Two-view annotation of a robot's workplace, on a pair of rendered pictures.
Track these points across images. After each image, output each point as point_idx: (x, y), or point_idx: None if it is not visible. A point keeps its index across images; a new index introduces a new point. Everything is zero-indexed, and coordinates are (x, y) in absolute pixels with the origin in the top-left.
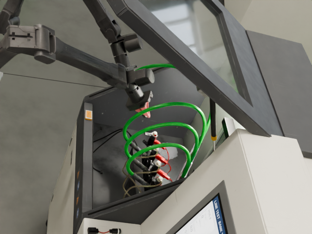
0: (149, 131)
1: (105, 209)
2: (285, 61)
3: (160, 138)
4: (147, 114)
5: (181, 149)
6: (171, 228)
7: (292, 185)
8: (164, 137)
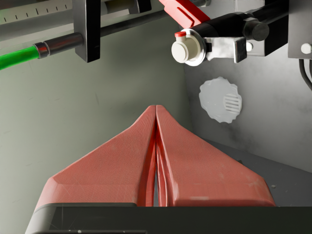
0: (261, 159)
1: None
2: None
3: (237, 139)
4: (139, 118)
5: (196, 107)
6: None
7: None
8: (229, 139)
